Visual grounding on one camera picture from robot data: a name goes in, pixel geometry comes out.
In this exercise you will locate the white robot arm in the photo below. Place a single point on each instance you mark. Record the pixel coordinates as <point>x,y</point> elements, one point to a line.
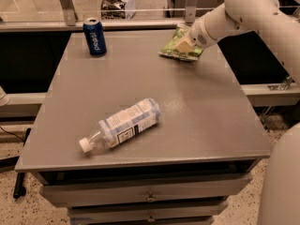
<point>280,200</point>

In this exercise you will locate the blue plastic water bottle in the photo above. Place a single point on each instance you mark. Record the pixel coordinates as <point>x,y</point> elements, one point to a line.
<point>122,126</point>

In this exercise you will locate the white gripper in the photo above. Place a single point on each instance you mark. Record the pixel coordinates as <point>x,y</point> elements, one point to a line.
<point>198,35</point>

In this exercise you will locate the green jalapeno chip bag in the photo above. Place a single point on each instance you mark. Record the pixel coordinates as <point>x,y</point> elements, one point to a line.
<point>169,50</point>

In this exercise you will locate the upper drawer knob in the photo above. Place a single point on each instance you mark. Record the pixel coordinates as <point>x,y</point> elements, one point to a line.
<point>150,198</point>

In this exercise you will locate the robot base behind glass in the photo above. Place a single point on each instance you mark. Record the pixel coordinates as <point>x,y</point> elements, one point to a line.
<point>117,9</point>

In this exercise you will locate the metal bracket at right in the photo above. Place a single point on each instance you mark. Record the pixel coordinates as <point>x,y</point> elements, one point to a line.
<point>284,85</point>

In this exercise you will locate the drawer knob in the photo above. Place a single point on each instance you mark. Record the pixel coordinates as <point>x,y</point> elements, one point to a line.
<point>150,219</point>
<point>150,198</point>

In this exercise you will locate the grey drawer cabinet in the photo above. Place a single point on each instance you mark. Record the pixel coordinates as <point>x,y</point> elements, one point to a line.
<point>134,138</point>

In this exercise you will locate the right metal railing post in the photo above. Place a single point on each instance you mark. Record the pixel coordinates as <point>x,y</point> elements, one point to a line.
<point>190,10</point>

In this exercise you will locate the left metal railing post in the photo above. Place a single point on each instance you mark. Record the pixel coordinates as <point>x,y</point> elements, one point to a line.
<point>69,12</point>

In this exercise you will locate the lower drawer knob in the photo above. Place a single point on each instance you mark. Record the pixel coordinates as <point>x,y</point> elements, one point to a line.
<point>150,219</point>

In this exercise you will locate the blue soda can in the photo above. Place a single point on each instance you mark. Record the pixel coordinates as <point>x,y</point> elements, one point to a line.
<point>94,35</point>

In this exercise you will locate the metal railing post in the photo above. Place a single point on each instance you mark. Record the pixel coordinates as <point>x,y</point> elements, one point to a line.
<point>69,12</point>
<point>190,10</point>

